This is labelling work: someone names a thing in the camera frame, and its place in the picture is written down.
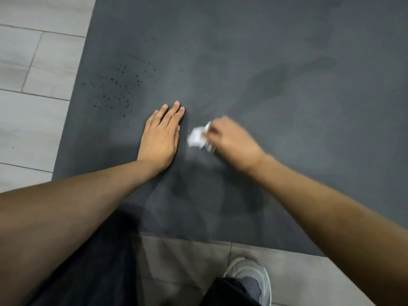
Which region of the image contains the person's right hand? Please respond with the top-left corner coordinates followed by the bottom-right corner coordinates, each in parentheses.
top-left (204, 116), bottom-right (267, 176)

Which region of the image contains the person's left hand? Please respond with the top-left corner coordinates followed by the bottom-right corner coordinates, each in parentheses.
top-left (136, 101), bottom-right (186, 176)

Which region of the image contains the white wipe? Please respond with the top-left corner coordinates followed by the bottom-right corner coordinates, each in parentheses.
top-left (187, 121), bottom-right (216, 153)

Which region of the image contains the dark grey yoga mat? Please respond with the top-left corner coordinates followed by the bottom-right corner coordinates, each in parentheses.
top-left (52, 0), bottom-right (408, 257)

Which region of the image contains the person's right forearm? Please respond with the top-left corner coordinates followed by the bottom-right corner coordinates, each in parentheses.
top-left (248, 153), bottom-right (408, 306)

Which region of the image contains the person's left forearm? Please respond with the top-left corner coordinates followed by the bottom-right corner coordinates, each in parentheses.
top-left (0, 159), bottom-right (159, 306)

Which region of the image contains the person's right shoe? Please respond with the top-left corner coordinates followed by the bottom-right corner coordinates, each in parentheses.
top-left (223, 256), bottom-right (272, 306)

